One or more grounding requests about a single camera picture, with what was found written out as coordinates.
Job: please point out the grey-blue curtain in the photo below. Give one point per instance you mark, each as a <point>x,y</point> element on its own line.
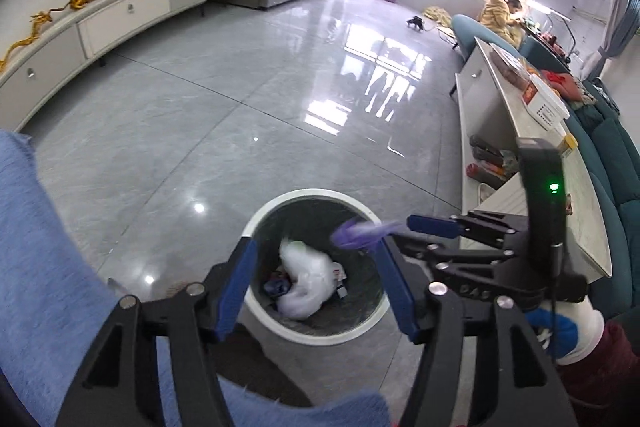
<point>625,32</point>

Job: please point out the dark blue packet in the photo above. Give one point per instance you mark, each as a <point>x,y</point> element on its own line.
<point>277,288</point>

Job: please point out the red clothes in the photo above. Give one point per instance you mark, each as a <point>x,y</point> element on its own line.
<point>567,87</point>

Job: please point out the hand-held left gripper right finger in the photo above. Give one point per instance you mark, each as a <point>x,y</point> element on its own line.
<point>397,292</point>

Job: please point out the person's right hand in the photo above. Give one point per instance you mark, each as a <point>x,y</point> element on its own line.
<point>575,327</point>

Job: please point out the items on table shelf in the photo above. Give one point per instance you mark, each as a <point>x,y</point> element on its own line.
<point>492,159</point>

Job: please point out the yellow cloth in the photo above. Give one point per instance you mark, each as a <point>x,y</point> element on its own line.
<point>440,14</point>

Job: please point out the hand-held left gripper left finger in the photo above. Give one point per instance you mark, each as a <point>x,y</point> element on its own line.
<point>235,287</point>

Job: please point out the white basket with items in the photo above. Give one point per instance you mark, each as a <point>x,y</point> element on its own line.
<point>547,107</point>

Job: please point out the small white packet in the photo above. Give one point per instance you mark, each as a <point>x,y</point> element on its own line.
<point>340,279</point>

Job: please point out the small black toy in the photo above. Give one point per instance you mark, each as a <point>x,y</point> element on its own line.
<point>415,23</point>

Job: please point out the small yellow box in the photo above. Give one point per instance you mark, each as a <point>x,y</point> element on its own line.
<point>566,139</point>

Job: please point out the long white table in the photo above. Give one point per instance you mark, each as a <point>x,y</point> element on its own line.
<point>585,187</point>

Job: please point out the purple plastic bag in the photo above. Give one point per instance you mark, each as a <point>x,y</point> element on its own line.
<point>360,233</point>

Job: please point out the white-rimmed round trash bin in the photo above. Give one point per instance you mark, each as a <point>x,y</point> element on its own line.
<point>310,219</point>

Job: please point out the blue fleece blanket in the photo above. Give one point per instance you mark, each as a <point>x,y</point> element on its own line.
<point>45,257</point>

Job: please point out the golden dragon figurine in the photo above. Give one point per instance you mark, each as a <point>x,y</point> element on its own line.
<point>30,29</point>

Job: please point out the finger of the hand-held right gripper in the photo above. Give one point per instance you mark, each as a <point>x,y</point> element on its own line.
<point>432,226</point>
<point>450,252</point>

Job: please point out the teal sofa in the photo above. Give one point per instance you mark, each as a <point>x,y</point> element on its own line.
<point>610,147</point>

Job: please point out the round tray with snacks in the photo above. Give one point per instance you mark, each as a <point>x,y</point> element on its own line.
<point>510,67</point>

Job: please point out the person's right forearm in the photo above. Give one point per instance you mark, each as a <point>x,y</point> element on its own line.
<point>610,382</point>

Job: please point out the white television cabinet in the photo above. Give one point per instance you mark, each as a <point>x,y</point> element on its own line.
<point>120,22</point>

